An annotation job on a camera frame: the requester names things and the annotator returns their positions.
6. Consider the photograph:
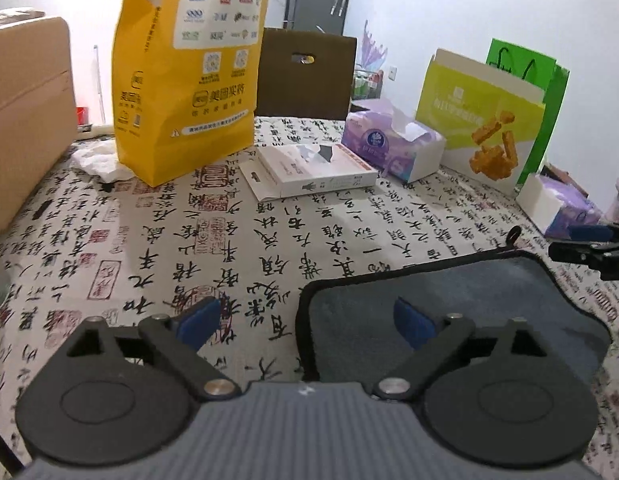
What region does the flat white carton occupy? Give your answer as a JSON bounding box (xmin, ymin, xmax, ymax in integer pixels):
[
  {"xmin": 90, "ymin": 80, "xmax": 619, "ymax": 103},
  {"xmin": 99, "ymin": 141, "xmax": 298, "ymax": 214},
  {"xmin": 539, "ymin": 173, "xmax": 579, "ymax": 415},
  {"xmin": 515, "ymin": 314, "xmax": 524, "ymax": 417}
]
[{"xmin": 238, "ymin": 142, "xmax": 379, "ymax": 203}]

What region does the brown chair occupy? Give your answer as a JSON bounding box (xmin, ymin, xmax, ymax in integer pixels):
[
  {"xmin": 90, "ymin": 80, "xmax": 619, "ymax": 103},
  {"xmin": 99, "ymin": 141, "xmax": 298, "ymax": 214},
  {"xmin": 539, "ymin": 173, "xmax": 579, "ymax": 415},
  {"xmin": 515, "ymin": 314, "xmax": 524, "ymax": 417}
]
[{"xmin": 254, "ymin": 27, "xmax": 358, "ymax": 120}]

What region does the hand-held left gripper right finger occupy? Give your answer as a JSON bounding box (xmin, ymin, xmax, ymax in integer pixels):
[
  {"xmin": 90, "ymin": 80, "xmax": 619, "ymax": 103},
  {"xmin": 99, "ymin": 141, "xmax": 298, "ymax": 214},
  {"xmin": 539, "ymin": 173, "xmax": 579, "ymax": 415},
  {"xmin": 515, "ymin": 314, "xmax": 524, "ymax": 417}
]
[{"xmin": 371, "ymin": 297, "xmax": 551, "ymax": 404}]

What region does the white and purple tissue pack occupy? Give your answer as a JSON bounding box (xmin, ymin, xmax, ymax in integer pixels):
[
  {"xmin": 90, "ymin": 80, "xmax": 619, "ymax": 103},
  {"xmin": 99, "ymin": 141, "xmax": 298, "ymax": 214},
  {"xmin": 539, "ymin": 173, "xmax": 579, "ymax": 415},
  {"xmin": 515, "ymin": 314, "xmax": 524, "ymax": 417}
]
[{"xmin": 515, "ymin": 174, "xmax": 603, "ymax": 240}]

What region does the yellow paper bag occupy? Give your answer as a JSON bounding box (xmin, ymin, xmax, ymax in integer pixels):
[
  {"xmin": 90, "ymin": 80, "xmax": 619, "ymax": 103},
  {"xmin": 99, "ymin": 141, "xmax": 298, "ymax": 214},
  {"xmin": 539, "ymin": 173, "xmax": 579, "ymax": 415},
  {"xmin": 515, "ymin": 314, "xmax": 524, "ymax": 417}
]
[{"xmin": 112, "ymin": 0, "xmax": 273, "ymax": 188}]

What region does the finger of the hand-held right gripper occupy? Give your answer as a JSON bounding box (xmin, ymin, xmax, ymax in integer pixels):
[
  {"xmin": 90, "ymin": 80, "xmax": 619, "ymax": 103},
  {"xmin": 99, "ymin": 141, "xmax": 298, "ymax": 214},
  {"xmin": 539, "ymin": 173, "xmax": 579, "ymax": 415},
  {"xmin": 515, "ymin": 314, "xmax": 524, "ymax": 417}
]
[
  {"xmin": 568, "ymin": 224, "xmax": 619, "ymax": 245},
  {"xmin": 548, "ymin": 241, "xmax": 619, "ymax": 282}
]

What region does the grey towel with black edge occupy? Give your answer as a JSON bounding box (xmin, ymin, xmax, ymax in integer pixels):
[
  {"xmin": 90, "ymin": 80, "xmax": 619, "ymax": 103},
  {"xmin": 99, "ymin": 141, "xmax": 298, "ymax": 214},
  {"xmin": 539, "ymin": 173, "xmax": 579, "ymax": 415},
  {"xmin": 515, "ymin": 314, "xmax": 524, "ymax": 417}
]
[{"xmin": 297, "ymin": 226, "xmax": 613, "ymax": 386}]

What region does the crumpled white tissue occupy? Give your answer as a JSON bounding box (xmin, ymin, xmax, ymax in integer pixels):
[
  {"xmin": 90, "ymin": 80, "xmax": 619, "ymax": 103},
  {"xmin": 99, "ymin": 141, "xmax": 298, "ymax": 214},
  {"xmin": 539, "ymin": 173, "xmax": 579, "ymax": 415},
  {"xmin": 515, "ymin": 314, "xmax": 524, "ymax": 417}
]
[{"xmin": 71, "ymin": 139, "xmax": 136, "ymax": 184}]

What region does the brown cardboard box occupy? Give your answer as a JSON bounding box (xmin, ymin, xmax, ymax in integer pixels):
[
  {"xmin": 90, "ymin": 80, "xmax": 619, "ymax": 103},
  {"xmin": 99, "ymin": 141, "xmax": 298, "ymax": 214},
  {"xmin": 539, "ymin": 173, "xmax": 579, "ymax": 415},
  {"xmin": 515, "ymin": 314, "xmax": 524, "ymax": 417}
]
[{"xmin": 0, "ymin": 10, "xmax": 79, "ymax": 238}]

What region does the calligraphy printed tablecloth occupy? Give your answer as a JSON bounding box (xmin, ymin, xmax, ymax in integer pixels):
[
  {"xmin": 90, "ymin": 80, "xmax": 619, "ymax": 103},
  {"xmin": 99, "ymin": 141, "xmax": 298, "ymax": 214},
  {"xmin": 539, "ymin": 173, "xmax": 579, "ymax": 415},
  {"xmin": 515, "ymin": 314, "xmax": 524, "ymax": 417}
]
[{"xmin": 0, "ymin": 115, "xmax": 619, "ymax": 480}]

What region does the green paper bag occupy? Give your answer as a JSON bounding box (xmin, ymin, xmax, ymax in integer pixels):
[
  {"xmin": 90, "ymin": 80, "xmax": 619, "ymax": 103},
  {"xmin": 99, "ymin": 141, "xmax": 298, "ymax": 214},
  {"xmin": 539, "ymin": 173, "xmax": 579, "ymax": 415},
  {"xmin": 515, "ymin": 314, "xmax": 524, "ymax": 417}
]
[{"xmin": 485, "ymin": 37, "xmax": 571, "ymax": 197}]

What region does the white pole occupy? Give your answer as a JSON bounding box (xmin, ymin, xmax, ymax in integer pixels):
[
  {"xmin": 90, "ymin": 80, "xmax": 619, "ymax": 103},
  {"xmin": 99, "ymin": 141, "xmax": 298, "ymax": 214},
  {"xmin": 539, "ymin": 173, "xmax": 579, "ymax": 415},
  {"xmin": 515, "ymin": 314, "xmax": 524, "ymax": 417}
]
[{"xmin": 92, "ymin": 45, "xmax": 108, "ymax": 127}]

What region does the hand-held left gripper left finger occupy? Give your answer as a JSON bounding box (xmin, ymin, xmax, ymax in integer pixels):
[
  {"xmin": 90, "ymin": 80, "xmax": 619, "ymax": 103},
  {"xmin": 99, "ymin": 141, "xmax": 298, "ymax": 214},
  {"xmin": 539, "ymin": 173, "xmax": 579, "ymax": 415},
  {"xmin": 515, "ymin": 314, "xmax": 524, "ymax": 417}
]
[{"xmin": 64, "ymin": 297, "xmax": 241, "ymax": 404}]

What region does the yellow-green snack paper bag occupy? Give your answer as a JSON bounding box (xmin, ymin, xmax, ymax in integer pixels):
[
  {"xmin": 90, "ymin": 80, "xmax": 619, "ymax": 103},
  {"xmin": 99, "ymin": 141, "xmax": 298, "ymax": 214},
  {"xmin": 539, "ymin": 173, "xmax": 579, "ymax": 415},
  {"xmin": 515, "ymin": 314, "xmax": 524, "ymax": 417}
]
[{"xmin": 415, "ymin": 48, "xmax": 547, "ymax": 189}]

